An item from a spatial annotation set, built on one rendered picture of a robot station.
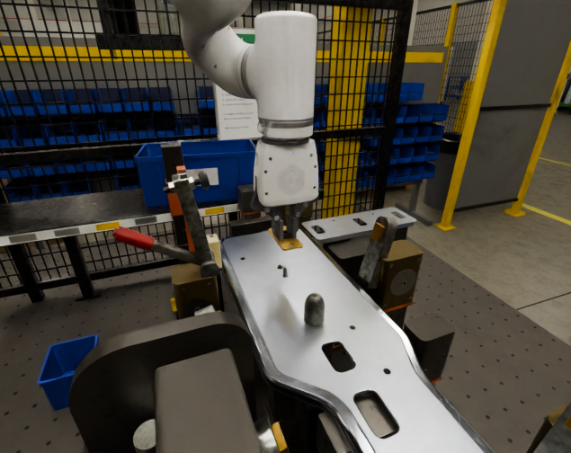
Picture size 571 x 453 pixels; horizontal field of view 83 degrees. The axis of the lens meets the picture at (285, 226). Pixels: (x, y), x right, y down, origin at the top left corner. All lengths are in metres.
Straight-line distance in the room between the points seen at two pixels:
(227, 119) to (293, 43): 0.61
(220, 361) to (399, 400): 0.28
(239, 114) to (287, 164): 0.57
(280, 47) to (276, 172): 0.17
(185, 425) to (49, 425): 0.72
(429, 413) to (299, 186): 0.34
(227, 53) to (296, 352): 0.43
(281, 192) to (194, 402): 0.36
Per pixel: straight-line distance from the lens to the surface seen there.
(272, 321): 0.53
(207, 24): 0.40
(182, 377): 0.23
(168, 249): 0.53
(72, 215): 0.95
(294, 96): 0.47
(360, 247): 0.77
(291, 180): 0.51
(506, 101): 3.39
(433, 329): 0.58
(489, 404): 0.91
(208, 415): 0.21
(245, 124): 1.06
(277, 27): 0.47
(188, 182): 0.48
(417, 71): 3.06
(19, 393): 1.01
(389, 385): 0.47
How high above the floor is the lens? 1.36
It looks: 26 degrees down
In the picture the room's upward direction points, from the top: straight up
